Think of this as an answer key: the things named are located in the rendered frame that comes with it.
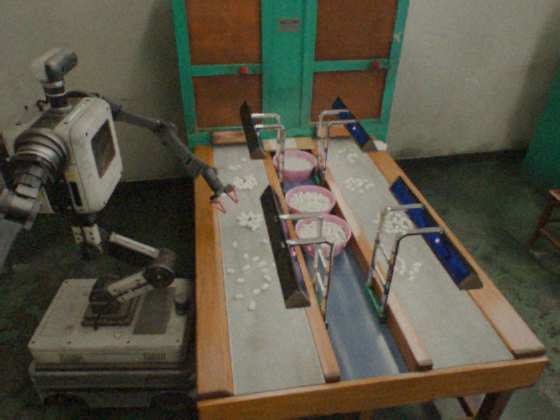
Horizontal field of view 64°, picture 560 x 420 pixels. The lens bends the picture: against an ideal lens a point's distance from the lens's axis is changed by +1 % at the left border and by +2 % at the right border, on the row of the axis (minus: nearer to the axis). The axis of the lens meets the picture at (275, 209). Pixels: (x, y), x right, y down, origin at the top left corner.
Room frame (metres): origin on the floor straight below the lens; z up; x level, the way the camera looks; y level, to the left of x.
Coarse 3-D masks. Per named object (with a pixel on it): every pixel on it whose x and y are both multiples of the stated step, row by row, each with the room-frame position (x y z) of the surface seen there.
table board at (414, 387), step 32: (320, 384) 0.89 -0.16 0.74; (352, 384) 0.89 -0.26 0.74; (384, 384) 0.90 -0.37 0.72; (416, 384) 0.92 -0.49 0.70; (448, 384) 0.94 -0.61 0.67; (480, 384) 0.96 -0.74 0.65; (512, 384) 0.98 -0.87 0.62; (224, 416) 0.81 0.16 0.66; (256, 416) 0.83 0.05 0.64; (288, 416) 0.85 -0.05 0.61; (320, 416) 0.87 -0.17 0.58
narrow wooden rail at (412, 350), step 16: (320, 176) 2.31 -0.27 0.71; (336, 192) 2.05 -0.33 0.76; (336, 208) 1.95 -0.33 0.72; (352, 224) 1.75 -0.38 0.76; (352, 240) 1.67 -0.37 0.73; (368, 256) 1.51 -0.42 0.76; (368, 272) 1.44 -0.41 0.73; (384, 272) 1.41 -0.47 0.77; (400, 304) 1.22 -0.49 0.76; (400, 320) 1.14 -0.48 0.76; (400, 336) 1.09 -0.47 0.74; (416, 336) 1.07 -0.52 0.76; (400, 352) 1.06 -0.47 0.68; (416, 352) 1.00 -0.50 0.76; (416, 368) 0.95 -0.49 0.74
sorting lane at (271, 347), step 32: (224, 160) 2.45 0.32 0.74; (256, 160) 2.45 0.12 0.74; (256, 192) 2.08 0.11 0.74; (224, 224) 1.77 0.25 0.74; (224, 256) 1.52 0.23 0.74; (256, 288) 1.32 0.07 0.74; (256, 320) 1.15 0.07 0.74; (288, 320) 1.15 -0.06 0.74; (256, 352) 1.01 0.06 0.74; (288, 352) 1.01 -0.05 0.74; (256, 384) 0.88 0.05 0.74; (288, 384) 0.88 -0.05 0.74
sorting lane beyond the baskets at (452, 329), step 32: (352, 192) 2.09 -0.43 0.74; (384, 192) 2.09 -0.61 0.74; (384, 224) 1.79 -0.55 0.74; (416, 256) 1.55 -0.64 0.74; (416, 288) 1.34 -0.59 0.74; (448, 288) 1.34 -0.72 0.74; (416, 320) 1.17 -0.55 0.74; (448, 320) 1.17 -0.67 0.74; (480, 320) 1.17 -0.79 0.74; (448, 352) 1.02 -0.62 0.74; (480, 352) 1.02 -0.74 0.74
